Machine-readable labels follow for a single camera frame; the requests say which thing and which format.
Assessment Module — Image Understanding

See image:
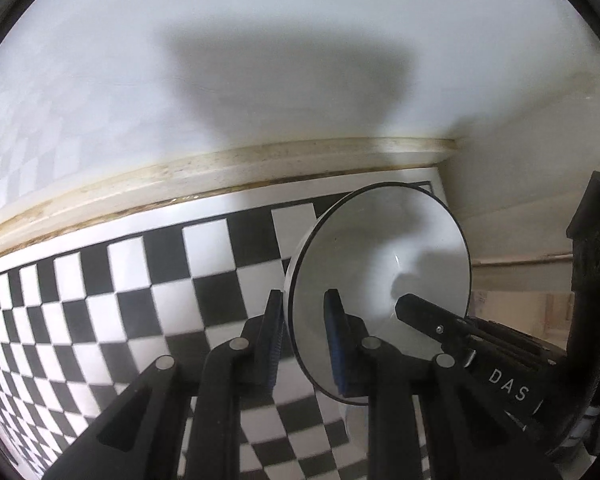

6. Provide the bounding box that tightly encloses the black white checkered mat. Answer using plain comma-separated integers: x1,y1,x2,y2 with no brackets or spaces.
0,167,451,480

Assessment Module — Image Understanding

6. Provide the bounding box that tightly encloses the floral white bowl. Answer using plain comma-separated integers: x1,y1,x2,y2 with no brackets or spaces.
338,402,368,455

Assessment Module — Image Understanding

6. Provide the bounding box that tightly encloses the black rimmed white bowl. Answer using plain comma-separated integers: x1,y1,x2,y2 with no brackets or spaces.
284,182,471,401

